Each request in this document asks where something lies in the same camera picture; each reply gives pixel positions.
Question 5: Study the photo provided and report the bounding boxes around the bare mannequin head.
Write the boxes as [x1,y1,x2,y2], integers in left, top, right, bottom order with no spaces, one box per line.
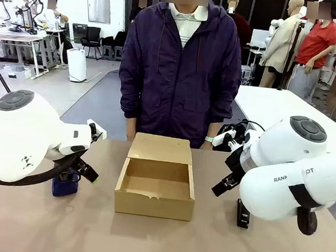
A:
[226,0,241,15]

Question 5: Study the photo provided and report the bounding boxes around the white power strip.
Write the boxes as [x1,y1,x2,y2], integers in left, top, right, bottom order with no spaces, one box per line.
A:
[212,128,237,148]

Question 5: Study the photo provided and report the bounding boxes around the open brown cardboard box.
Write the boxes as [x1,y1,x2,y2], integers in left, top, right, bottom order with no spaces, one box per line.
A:
[112,130,202,222]

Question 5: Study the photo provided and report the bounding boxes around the person in red shirt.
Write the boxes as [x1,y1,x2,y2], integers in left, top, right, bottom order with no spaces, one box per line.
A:
[286,0,336,104]

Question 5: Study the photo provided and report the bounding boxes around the person in dark clothes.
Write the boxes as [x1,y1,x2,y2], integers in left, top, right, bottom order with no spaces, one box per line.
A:
[129,0,149,26]

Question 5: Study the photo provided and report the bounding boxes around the blue zipper pouch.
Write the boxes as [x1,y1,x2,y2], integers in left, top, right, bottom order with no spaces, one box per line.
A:
[51,169,81,199]

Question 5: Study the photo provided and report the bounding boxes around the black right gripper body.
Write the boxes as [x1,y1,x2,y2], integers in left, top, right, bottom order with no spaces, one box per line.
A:
[223,145,248,178]

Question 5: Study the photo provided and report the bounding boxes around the person in purple jacket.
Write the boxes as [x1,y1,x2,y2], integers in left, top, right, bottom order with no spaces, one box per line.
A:
[112,0,249,152]

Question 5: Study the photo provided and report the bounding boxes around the person's left hand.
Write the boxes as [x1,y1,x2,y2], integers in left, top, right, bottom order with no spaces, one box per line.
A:
[199,140,215,151]

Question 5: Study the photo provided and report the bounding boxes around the white air purifier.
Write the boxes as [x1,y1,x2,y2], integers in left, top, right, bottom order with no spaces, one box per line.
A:
[63,47,90,84]

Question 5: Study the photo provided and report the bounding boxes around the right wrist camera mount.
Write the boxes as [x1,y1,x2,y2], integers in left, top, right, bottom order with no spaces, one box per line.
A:
[225,126,261,155]

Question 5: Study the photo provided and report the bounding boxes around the seated person in white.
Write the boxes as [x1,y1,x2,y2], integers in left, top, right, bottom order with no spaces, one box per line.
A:
[34,0,71,31]

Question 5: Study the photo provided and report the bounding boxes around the black stand pole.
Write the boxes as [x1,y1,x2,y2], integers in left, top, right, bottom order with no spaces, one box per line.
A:
[276,19,307,93]

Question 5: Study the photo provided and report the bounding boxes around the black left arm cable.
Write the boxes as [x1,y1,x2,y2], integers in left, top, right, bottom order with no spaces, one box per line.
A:
[0,142,87,193]

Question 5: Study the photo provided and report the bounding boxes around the long white table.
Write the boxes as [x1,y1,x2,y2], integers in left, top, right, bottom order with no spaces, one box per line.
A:
[229,84,336,155]

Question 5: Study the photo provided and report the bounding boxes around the person's right hand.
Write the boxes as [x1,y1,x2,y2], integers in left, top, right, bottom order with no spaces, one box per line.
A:
[124,117,139,143]

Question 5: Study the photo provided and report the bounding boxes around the white lab workbench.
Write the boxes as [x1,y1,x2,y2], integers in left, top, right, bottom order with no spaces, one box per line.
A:
[0,23,66,83]

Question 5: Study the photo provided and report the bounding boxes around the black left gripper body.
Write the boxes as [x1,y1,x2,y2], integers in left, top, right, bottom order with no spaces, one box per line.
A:
[73,156,92,175]

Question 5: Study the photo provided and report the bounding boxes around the mannequin in beige coat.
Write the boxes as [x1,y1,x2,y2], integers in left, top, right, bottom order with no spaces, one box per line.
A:
[256,0,309,92]

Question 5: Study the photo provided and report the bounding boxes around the black right arm strap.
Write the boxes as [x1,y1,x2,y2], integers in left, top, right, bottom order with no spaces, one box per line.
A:
[283,182,336,238]

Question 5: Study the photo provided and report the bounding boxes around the white wall board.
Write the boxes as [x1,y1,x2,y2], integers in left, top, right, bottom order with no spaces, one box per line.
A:
[83,0,113,25]

